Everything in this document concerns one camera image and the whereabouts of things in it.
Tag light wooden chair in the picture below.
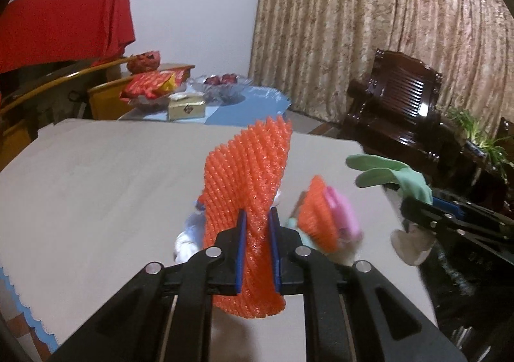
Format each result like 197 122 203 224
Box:
0 57 133 172

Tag gold tissue box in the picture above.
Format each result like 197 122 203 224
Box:
167 94 207 122

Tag blue tablecloth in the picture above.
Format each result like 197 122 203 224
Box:
118 85 292 128

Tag red apples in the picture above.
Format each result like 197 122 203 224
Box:
204 73 238 86

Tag green rubber glove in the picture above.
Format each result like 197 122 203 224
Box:
346 155 433 206

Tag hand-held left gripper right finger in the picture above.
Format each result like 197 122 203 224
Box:
268 207 468 362

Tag red gift bag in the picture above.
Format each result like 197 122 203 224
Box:
127 50 162 74

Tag red cloth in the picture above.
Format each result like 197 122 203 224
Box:
0 0 136 74

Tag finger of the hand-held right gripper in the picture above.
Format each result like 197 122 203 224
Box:
433 197 514 226
401 196 514 244

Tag red snack packets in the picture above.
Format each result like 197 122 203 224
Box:
119 70 178 102

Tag white plastic bottle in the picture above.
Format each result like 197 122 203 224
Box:
173 197 209 264

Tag green potted plant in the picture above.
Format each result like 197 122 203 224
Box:
445 105 514 182

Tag dark wooden armchair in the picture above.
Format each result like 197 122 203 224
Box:
345 49 462 172
498 117 514 148

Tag beige patterned curtain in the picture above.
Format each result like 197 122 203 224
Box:
248 0 514 135

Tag glass fruit bowl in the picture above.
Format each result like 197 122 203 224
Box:
187 73 254 104

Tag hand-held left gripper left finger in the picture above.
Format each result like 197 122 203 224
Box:
48 209 247 362

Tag waste bin with black liner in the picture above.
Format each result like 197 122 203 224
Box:
418 243 514 362

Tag dark wooden side table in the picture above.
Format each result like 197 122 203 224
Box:
439 117 514 206

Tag large orange foam net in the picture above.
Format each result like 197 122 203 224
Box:
203 115 293 318

